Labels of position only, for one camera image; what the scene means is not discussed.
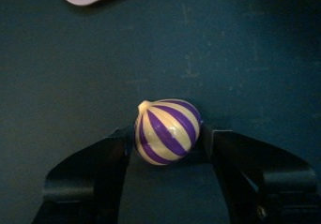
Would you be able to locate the purple striped toy onion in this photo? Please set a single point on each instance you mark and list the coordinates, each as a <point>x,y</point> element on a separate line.
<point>167,131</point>

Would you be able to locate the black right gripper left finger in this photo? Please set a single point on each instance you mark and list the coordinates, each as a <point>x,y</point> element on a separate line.
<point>89,171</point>

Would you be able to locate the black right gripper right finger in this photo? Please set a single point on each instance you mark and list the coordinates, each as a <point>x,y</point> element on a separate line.
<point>250,168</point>

